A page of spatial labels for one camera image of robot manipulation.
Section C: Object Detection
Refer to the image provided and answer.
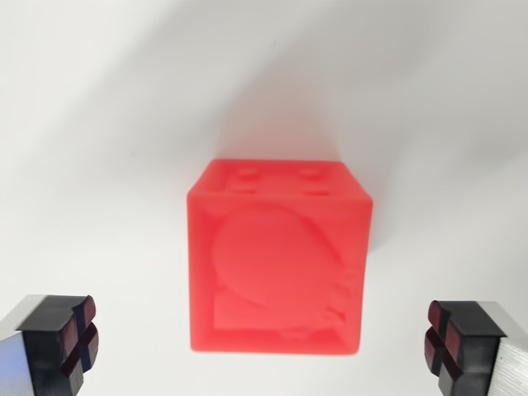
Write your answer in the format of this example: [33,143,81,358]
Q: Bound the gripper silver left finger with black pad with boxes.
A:
[0,294,101,396]

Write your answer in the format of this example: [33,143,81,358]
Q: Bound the red embossed cube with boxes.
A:
[186,158,375,356]

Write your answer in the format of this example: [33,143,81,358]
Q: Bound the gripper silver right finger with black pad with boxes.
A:
[423,299,528,396]

